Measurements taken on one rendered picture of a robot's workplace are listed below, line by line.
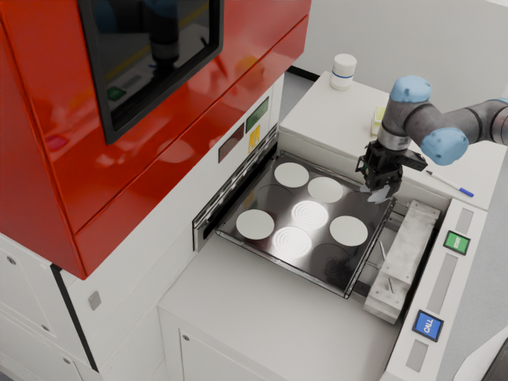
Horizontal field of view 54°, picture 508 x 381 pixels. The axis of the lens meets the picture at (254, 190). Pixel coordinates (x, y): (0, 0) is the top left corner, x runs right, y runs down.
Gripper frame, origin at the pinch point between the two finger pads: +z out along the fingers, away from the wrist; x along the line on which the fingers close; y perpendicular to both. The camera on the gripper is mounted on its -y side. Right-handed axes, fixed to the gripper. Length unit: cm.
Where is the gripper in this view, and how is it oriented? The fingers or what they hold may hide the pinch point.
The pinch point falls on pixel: (379, 198)
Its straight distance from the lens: 130.1
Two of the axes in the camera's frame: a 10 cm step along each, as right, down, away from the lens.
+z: -0.6, 6.8, 7.3
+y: -9.2, 2.5, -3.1
